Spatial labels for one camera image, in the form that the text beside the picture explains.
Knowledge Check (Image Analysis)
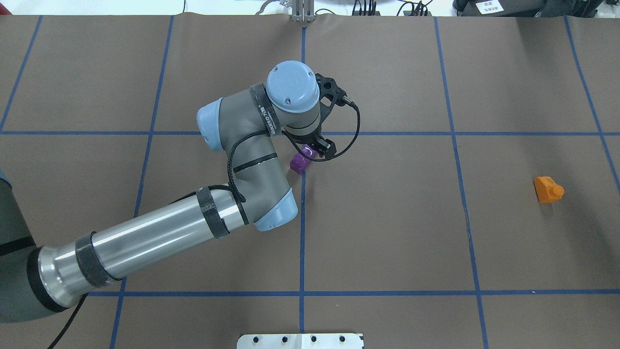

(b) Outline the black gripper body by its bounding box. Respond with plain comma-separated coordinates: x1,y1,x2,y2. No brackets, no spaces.
286,73,349,160

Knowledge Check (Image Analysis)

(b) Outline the purple trapezoid block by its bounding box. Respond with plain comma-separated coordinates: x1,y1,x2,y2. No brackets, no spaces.
289,145,318,175

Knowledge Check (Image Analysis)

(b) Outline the orange trapezoid block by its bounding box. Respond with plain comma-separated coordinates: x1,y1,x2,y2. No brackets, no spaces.
533,176,565,204

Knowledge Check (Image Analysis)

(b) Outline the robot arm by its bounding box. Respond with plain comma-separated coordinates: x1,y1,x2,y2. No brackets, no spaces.
0,61,361,323

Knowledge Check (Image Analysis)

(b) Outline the aluminium frame post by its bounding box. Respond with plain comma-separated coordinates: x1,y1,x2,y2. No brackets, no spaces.
288,0,316,23

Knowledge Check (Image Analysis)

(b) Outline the white camera mast base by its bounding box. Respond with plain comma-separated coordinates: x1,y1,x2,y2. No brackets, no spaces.
236,332,365,349

